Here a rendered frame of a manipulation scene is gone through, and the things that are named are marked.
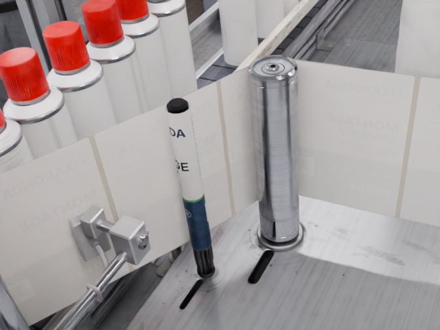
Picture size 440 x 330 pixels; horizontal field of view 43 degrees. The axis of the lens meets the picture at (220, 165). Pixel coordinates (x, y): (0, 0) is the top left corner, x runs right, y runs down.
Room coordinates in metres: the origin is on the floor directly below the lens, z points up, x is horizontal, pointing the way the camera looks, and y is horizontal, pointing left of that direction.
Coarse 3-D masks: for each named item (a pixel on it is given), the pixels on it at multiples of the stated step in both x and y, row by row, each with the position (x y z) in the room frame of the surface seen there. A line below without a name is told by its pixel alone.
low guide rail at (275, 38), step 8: (304, 0) 0.84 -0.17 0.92; (312, 0) 0.85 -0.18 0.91; (296, 8) 0.81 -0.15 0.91; (304, 8) 0.82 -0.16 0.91; (288, 16) 0.78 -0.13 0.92; (296, 16) 0.79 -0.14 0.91; (280, 24) 0.76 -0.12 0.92; (288, 24) 0.77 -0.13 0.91; (296, 24) 0.79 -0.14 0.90; (272, 32) 0.74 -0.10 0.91; (280, 32) 0.74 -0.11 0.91; (288, 32) 0.76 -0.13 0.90; (264, 40) 0.72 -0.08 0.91; (272, 40) 0.72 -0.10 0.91; (280, 40) 0.74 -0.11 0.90; (256, 48) 0.70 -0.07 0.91; (264, 48) 0.69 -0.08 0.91; (272, 48) 0.72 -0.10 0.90; (248, 56) 0.68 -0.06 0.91; (256, 56) 0.67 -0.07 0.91; (240, 64) 0.66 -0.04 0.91; (248, 64) 0.65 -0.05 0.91
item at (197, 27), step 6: (216, 6) 0.75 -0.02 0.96; (204, 12) 0.73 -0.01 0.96; (210, 12) 0.73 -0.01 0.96; (216, 12) 0.74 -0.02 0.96; (198, 18) 0.71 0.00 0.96; (204, 18) 0.71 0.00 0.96; (210, 18) 0.72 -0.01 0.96; (216, 18) 0.73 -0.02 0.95; (192, 24) 0.70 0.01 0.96; (198, 24) 0.70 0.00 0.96; (204, 24) 0.71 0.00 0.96; (192, 30) 0.68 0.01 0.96; (198, 30) 0.69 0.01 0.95; (192, 36) 0.68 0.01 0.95
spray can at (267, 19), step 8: (256, 0) 0.79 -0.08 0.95; (264, 0) 0.78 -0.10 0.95; (272, 0) 0.78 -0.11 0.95; (280, 0) 0.79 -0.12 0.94; (256, 8) 0.79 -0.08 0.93; (264, 8) 0.78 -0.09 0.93; (272, 8) 0.78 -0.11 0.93; (280, 8) 0.79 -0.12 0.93; (264, 16) 0.78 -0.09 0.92; (272, 16) 0.78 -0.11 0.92; (280, 16) 0.79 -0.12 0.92; (264, 24) 0.78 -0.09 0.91; (272, 24) 0.78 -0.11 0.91; (264, 32) 0.78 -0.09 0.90
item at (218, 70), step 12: (300, 0) 0.92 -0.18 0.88; (324, 0) 0.91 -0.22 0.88; (312, 12) 0.86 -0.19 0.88; (300, 24) 0.83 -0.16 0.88; (288, 36) 0.79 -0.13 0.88; (276, 48) 0.76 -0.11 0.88; (216, 60) 0.74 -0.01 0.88; (204, 72) 0.71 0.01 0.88; (216, 72) 0.71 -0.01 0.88; (228, 72) 0.70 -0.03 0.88; (204, 84) 0.68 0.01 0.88; (36, 324) 0.30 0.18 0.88
